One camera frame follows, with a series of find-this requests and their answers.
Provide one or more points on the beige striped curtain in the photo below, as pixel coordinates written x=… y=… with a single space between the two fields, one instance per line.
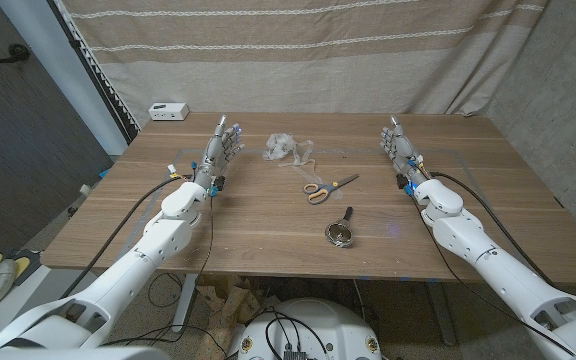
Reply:
x=218 y=60

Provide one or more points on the white table leg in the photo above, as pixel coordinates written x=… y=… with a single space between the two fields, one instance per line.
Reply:
x=184 y=305

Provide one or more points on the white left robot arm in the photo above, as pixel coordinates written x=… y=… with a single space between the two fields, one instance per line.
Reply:
x=133 y=265

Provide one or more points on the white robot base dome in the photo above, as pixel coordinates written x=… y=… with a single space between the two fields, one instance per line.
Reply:
x=348 y=325

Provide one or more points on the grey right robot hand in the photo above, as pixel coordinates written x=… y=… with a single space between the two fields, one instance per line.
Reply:
x=403 y=150

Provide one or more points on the black zigzag edged strip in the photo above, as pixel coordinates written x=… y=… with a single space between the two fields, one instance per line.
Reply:
x=96 y=70

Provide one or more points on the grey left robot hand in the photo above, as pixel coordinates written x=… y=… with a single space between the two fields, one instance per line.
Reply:
x=218 y=150

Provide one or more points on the white power strip box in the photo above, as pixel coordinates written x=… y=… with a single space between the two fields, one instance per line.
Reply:
x=168 y=111

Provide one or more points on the crumpled clear tape wad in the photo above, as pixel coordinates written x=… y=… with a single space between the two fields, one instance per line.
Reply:
x=278 y=145

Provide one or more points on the grey table leg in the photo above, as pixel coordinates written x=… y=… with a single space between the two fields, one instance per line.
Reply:
x=440 y=315

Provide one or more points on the small white roll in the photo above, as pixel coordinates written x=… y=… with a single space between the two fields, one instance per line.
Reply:
x=85 y=190

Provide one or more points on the small blue object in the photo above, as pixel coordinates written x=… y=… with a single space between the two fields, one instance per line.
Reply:
x=104 y=174

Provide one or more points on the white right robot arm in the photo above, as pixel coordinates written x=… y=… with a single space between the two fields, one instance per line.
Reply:
x=498 y=270

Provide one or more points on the crumpled brown paper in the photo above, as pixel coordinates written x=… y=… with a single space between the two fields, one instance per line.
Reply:
x=228 y=305

